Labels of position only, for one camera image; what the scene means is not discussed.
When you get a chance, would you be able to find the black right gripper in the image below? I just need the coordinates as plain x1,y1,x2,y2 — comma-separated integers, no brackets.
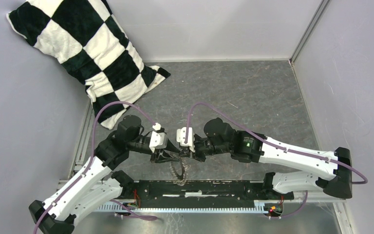
180,135,231,162

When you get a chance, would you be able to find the large ring of keyrings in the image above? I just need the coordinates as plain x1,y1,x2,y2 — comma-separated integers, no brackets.
169,157,189,187

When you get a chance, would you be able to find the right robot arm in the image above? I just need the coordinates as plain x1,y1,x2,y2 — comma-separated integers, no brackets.
176,118,353,199

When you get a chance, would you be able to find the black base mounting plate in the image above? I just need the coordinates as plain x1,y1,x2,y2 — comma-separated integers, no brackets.
116,180,294,208

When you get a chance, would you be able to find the black white checkered pillow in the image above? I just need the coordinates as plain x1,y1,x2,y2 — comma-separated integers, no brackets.
7,0,170,129

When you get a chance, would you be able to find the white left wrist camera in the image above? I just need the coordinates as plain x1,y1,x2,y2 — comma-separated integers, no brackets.
149,122,168,153

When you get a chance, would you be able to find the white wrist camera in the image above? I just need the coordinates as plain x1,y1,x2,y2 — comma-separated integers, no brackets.
176,127,195,153
149,122,168,153

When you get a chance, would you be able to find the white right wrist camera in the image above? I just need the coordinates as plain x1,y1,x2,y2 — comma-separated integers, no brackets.
176,127,195,153

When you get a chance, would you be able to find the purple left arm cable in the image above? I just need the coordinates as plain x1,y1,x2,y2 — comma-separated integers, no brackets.
32,101,162,234

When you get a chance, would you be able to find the white toothed cable duct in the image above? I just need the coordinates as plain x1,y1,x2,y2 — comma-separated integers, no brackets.
94,202,268,214

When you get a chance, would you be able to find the aluminium rail frame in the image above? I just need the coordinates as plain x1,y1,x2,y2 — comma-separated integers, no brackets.
56,180,347,203

